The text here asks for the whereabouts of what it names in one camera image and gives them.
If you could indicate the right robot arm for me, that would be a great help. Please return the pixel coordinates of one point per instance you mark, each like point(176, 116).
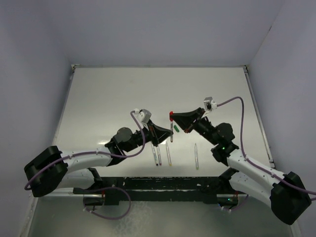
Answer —
point(285, 194)

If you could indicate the yellow marker pen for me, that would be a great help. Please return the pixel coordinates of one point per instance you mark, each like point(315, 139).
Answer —
point(168, 154)

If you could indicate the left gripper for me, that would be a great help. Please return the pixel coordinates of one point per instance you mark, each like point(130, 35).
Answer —
point(156, 134)

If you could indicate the green marker pen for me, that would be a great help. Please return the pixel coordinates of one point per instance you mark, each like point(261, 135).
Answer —
point(196, 157)

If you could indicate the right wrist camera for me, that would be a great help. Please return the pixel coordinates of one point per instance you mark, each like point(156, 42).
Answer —
point(209, 104)

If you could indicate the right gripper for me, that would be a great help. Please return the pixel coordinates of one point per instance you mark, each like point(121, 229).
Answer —
point(185, 120)

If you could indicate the aluminium frame rail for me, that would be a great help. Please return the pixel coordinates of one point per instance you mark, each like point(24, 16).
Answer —
point(60, 193)

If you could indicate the red pen cap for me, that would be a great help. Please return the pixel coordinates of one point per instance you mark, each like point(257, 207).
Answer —
point(170, 116)

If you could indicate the red marker pen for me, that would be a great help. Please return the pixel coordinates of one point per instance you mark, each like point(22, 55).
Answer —
point(171, 129)

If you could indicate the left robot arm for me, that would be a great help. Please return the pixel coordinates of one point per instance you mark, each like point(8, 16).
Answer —
point(53, 169)

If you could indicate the purple marker pen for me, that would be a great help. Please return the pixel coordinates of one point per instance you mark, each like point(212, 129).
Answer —
point(159, 156)

